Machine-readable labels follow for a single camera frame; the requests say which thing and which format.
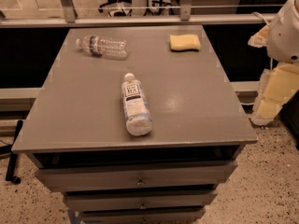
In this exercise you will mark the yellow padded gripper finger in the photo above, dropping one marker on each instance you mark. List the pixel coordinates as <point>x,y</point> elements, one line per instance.
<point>260,39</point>
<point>276,89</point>

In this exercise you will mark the blue label plastic bottle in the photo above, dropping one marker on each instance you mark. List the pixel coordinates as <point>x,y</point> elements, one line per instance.
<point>135,106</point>

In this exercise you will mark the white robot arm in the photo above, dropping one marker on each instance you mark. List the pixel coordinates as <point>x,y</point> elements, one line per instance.
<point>283,36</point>

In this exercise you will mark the clear water bottle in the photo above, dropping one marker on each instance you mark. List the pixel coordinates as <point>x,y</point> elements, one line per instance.
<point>103,47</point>

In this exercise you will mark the yellow sponge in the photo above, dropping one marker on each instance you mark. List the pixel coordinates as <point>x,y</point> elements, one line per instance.
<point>184,42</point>

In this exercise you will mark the middle grey drawer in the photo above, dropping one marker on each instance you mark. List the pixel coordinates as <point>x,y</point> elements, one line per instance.
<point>141,200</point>

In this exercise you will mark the grey drawer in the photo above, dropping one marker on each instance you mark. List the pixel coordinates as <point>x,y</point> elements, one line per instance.
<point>136,176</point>
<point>143,216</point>
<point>141,200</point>

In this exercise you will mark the bottom grey drawer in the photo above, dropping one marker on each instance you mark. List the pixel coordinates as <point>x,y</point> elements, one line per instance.
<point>143,216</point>

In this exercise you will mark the grey drawer cabinet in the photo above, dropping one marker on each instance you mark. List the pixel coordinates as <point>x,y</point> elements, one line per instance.
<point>138,141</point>

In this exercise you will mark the top grey drawer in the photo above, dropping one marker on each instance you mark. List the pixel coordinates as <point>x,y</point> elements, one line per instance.
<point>136,176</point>

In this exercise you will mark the black floor stand leg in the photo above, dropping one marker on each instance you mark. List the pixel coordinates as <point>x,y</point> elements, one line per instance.
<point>13,159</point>

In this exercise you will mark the metal railing frame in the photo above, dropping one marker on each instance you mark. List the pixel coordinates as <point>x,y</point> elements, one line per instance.
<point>84,13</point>

